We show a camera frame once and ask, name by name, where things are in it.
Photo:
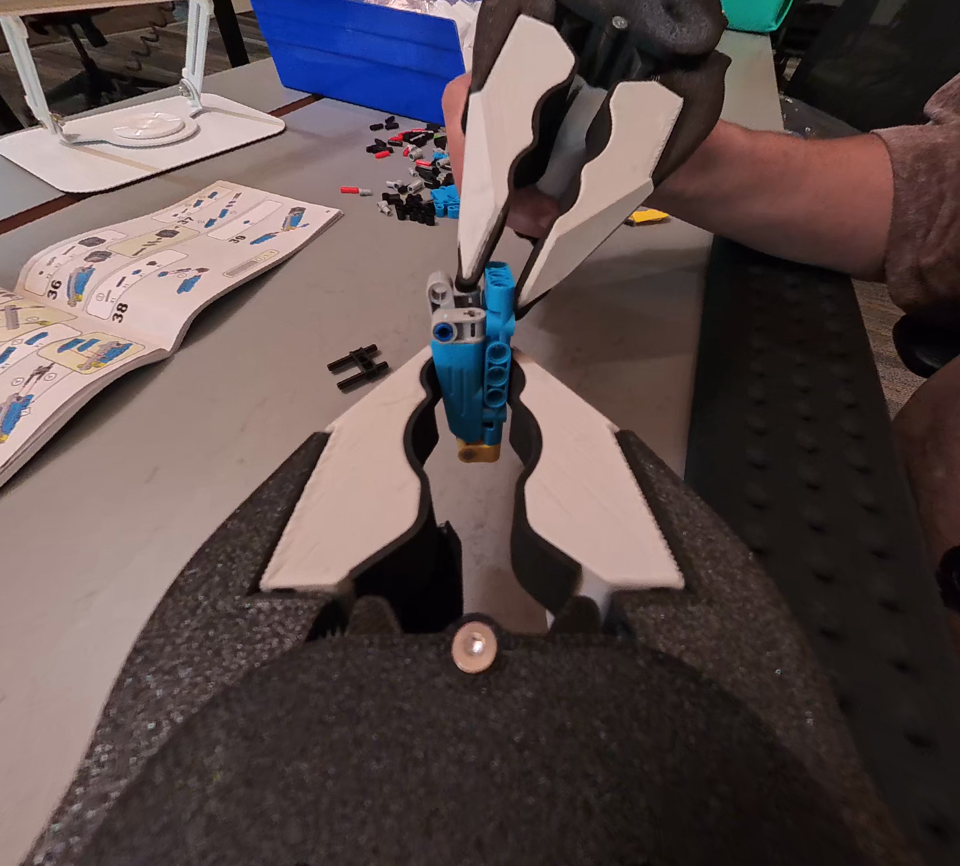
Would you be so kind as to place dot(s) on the white laptop stand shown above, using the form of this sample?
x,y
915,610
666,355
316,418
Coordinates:
x,y
150,146

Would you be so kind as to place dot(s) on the person's right forearm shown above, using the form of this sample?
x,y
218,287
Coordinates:
x,y
795,199

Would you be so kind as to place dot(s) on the pile of small building pieces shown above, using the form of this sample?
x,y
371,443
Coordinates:
x,y
409,206

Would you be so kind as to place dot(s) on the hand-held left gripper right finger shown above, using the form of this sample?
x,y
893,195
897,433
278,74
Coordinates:
x,y
600,506

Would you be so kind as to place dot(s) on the black pin connector piece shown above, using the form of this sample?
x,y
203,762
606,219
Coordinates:
x,y
364,365

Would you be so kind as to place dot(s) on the blue grey yellow brick assembly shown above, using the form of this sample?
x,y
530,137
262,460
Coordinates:
x,y
465,379

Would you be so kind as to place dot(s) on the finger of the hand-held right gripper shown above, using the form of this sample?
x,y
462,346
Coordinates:
x,y
622,161
502,116

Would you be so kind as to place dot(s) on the black perforated panel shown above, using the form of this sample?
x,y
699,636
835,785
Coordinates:
x,y
787,431

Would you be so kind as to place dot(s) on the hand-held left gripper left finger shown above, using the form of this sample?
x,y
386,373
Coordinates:
x,y
345,506

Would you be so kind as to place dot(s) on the blue plastic bin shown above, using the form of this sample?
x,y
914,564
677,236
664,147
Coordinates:
x,y
360,49

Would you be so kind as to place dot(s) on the instruction booklet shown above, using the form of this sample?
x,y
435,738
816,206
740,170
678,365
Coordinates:
x,y
112,296

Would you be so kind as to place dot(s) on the small blue yellow piece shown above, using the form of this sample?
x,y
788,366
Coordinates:
x,y
649,215

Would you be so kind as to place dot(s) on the person's right hand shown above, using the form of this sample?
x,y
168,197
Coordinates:
x,y
686,169

